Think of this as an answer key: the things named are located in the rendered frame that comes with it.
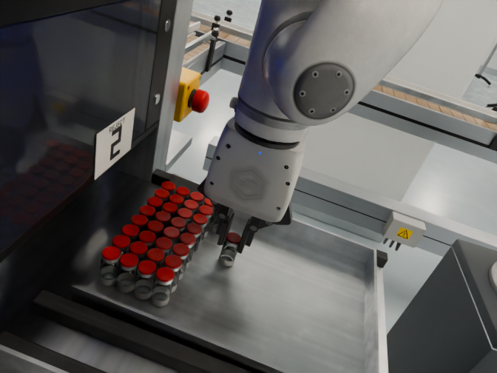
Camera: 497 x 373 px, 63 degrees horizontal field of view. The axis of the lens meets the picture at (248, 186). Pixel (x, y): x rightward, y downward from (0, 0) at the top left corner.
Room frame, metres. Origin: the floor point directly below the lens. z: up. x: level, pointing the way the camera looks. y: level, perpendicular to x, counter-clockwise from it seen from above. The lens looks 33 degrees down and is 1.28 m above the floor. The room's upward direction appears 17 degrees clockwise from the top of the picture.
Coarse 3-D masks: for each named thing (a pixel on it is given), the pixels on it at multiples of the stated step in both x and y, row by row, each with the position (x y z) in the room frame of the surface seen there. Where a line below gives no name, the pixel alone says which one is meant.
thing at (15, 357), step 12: (0, 348) 0.19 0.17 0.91; (0, 360) 0.19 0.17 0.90; (12, 360) 0.19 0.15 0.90; (24, 360) 0.19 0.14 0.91; (36, 360) 0.19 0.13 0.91; (0, 372) 0.19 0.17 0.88; (12, 372) 0.19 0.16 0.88; (24, 372) 0.19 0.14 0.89; (36, 372) 0.19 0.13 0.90; (48, 372) 0.18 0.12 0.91; (60, 372) 0.18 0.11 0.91
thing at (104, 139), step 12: (120, 120) 0.41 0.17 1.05; (132, 120) 0.44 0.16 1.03; (108, 132) 0.38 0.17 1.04; (96, 144) 0.36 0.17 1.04; (108, 144) 0.39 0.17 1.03; (120, 144) 0.41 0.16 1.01; (96, 156) 0.36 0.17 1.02; (108, 156) 0.39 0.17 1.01; (120, 156) 0.42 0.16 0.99; (96, 168) 0.36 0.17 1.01; (108, 168) 0.39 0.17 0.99
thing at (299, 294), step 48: (288, 240) 0.50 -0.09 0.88; (336, 240) 0.50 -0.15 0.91; (96, 288) 0.30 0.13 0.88; (192, 288) 0.35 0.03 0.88; (240, 288) 0.37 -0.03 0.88; (288, 288) 0.40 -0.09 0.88; (336, 288) 0.43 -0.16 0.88; (192, 336) 0.26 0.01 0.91; (240, 336) 0.30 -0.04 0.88; (288, 336) 0.32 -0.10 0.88; (336, 336) 0.34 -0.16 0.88
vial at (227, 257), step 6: (228, 246) 0.40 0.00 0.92; (234, 246) 0.40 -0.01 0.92; (222, 252) 0.40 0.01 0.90; (228, 252) 0.40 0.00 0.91; (234, 252) 0.40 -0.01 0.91; (222, 258) 0.40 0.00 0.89; (228, 258) 0.40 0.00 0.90; (234, 258) 0.41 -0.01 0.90; (222, 264) 0.40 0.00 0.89; (228, 264) 0.40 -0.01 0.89
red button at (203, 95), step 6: (198, 90) 0.65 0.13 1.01; (204, 90) 0.65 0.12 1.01; (198, 96) 0.64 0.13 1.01; (204, 96) 0.64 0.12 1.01; (192, 102) 0.63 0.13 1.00; (198, 102) 0.63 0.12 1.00; (204, 102) 0.64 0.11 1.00; (192, 108) 0.63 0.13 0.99; (198, 108) 0.63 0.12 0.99; (204, 108) 0.64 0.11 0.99
